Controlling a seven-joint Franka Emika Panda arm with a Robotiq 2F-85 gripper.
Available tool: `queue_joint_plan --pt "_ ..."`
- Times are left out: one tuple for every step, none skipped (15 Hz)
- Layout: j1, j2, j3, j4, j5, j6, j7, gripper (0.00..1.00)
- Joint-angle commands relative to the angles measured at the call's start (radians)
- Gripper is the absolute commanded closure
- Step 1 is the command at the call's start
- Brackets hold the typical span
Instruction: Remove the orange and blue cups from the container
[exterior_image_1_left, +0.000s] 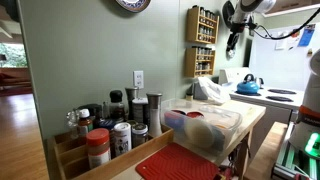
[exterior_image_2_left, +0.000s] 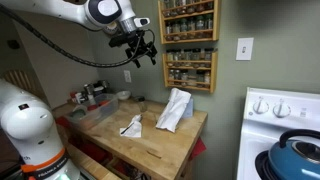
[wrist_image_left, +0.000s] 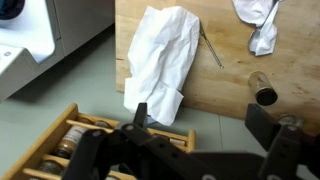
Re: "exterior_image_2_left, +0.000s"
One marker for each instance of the tall steel pepper mill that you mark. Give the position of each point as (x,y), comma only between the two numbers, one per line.
(88,90)

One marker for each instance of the clear plastic container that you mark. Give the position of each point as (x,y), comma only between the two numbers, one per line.
(95,115)

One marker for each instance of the light blue box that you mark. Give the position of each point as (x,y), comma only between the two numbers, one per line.
(189,108)

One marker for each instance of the white electric stove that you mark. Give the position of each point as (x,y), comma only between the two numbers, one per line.
(260,133)

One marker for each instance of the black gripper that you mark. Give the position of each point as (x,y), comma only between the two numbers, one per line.
(141,45)

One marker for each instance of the white light switch plate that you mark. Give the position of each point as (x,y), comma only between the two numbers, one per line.
(244,49)

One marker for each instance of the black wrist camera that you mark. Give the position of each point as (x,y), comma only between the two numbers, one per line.
(120,40)

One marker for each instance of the small glass jar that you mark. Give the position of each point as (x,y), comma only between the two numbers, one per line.
(142,105)

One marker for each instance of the large white cloth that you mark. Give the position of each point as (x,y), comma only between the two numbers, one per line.
(173,110)

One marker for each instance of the red plastic cup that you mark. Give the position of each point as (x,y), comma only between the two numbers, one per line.
(93,107)

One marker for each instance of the white wall outlet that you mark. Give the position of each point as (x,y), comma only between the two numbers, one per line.
(127,76)

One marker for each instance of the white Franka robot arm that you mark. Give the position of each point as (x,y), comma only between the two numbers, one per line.
(26,123)

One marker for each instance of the wooden bench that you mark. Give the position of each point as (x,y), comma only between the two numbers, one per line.
(90,163)

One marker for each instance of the steel salt mill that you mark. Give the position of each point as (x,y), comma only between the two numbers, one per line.
(104,84)

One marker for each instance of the blue kettle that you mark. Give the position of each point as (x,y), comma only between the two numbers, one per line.
(293,163)

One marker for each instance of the white stove knob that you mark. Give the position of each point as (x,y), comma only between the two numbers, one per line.
(260,106)
(281,109)

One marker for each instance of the white bowl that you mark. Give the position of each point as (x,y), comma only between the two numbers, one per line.
(123,95)

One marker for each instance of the white crumpled napkin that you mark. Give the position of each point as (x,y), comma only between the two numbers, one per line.
(132,128)

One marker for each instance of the glass spice jar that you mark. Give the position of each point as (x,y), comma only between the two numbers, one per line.
(200,26)
(183,29)
(208,25)
(176,31)
(169,31)
(191,28)

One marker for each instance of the black stove burner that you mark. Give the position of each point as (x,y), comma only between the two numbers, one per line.
(261,165)

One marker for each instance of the dark wall fixture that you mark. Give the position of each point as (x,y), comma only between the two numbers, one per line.
(13,44)

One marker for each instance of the metal spoon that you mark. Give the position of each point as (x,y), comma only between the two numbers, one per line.
(127,128)

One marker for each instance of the wooden slatted panel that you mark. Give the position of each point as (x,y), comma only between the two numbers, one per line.
(20,81)

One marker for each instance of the red hanging cloth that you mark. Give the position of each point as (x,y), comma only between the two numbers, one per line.
(197,149)

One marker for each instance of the wooden spice rack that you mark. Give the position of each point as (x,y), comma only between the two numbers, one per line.
(215,20)
(212,71)

